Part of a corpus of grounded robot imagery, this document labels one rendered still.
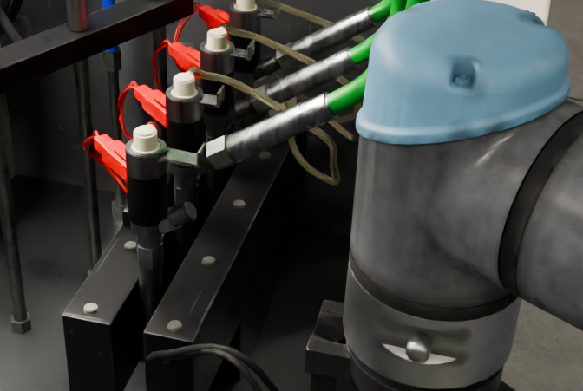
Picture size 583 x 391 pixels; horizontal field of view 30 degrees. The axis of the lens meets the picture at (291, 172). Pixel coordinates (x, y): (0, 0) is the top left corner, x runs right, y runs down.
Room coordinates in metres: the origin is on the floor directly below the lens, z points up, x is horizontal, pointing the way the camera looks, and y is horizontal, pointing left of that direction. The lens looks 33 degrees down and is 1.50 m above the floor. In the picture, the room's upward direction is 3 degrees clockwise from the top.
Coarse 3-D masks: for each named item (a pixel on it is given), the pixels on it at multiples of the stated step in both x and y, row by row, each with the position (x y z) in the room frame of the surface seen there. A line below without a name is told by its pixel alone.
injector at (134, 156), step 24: (144, 168) 0.62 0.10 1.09; (144, 192) 0.62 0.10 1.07; (144, 216) 0.62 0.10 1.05; (168, 216) 0.62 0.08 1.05; (192, 216) 0.62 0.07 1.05; (144, 240) 0.62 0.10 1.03; (144, 264) 0.62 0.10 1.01; (144, 288) 0.62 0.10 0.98; (144, 312) 0.62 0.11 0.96; (144, 360) 0.62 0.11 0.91
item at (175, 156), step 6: (168, 150) 0.63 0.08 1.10; (174, 150) 0.63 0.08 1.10; (180, 150) 0.63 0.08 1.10; (162, 156) 0.62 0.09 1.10; (168, 156) 0.62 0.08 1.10; (174, 156) 0.62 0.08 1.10; (180, 156) 0.62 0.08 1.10; (186, 156) 0.62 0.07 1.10; (192, 156) 0.62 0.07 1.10; (174, 162) 0.62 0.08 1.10; (180, 162) 0.62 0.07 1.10; (186, 162) 0.62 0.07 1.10; (192, 162) 0.62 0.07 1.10
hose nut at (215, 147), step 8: (224, 136) 0.61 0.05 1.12; (208, 144) 0.62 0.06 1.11; (216, 144) 0.61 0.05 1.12; (224, 144) 0.61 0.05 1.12; (208, 152) 0.61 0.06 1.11; (216, 152) 0.61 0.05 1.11; (224, 152) 0.61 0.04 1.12; (216, 160) 0.61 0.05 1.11; (224, 160) 0.61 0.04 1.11; (232, 160) 0.60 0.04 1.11; (240, 160) 0.61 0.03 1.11; (216, 168) 0.61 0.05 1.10; (224, 168) 0.61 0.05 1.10
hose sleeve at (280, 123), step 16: (320, 96) 0.60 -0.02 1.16; (288, 112) 0.60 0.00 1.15; (304, 112) 0.60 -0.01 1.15; (320, 112) 0.59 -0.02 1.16; (256, 128) 0.61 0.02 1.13; (272, 128) 0.60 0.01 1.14; (288, 128) 0.60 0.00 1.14; (304, 128) 0.60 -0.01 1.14; (240, 144) 0.60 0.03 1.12; (256, 144) 0.60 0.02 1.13; (272, 144) 0.60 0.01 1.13
